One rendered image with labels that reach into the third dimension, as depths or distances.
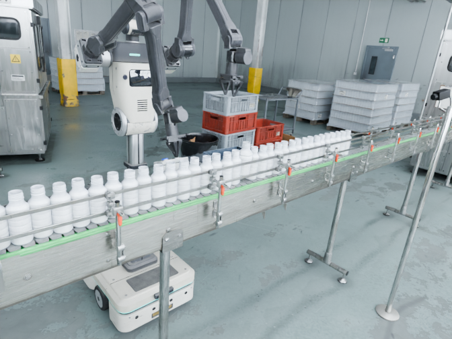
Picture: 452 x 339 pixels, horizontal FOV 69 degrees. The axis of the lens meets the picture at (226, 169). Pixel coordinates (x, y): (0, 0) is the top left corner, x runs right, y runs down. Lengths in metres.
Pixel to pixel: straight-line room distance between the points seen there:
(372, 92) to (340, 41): 5.32
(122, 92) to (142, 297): 1.14
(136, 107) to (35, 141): 3.23
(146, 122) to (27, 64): 3.06
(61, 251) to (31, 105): 3.76
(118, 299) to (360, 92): 6.81
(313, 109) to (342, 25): 4.94
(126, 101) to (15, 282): 1.00
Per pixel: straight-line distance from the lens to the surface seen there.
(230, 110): 3.85
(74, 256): 1.23
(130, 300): 2.05
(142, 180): 1.26
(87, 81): 10.87
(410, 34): 11.90
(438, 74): 5.79
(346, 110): 8.07
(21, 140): 4.96
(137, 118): 1.85
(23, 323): 2.44
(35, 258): 1.19
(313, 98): 8.59
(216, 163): 1.45
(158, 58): 1.41
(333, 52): 12.96
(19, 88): 4.83
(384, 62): 12.04
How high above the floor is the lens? 1.60
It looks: 20 degrees down
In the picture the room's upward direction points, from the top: 5 degrees clockwise
